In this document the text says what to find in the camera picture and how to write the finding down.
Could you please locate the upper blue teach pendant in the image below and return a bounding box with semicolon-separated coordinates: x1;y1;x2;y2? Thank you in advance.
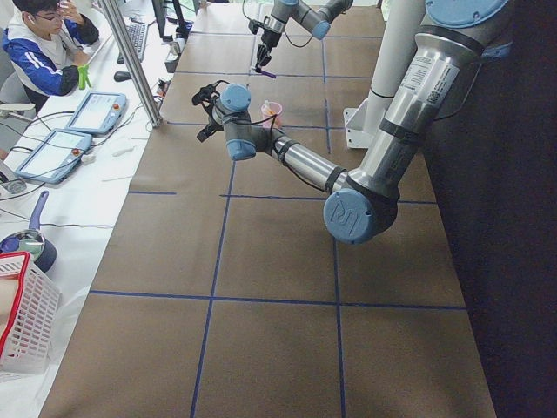
65;91;127;135

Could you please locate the pink mesh pen holder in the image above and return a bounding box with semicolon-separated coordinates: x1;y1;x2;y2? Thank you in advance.
260;100;283;129

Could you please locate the right black braided cable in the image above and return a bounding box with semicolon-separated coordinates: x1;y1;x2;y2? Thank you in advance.
241;0;316;49

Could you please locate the black computer monitor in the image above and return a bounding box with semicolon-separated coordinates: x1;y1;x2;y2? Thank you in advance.
151;0;173;44

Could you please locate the blue handled saucepan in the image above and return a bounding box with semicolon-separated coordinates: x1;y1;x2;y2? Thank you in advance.
1;191;57;273

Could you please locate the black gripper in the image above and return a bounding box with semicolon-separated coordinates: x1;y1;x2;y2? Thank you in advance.
197;116;223;141
254;30;279;71

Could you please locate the purple highlighter pen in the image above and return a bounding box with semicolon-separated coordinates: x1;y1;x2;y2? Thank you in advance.
254;67;277;79

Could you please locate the small steel cup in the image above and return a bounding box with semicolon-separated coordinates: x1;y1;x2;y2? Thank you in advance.
170;37;186;56

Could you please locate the aluminium frame post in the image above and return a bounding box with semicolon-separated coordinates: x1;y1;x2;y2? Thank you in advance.
99;0;162;128

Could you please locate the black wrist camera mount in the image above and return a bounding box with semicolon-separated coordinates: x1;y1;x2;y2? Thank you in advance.
248;16;269;35
191;84;220;107

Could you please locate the blue teach pendant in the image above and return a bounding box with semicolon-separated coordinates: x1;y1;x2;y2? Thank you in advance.
15;129;92;184
65;91;127;135

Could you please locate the seated person in jacket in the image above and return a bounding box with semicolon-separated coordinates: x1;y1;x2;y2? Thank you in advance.
2;0;99;111

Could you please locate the lower blue teach pendant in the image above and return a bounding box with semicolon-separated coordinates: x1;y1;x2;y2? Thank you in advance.
15;129;92;184

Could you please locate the black braided cable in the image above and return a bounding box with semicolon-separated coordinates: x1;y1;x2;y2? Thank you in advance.
207;79;332;192
241;0;316;49

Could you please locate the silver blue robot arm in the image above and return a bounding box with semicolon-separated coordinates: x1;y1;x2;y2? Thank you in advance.
248;0;353;78
192;1;515;244

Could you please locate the black computer mouse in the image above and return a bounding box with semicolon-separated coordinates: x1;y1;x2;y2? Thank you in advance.
113;71;131;83

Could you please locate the black keyboard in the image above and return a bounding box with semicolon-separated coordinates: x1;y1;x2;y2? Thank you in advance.
125;23;149;63

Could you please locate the left black braided cable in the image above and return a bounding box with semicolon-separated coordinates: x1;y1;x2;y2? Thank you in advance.
207;79;332;192

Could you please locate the white plastic basket red rim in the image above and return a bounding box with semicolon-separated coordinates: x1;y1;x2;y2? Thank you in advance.
1;252;61;382

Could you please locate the lower black orange connector block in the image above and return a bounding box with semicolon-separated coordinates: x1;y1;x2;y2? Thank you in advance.
157;78;171;98

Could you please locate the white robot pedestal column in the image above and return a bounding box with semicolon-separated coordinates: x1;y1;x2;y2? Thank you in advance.
344;0;426;149

